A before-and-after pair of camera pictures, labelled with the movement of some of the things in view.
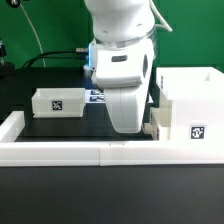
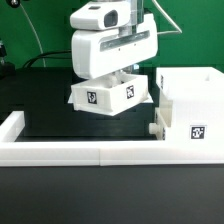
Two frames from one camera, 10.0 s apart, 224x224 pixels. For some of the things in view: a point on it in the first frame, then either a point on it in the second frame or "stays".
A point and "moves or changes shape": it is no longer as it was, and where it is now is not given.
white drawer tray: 64,102 moves or changes shape
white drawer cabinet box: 197,102 stays
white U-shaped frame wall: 15,153 stays
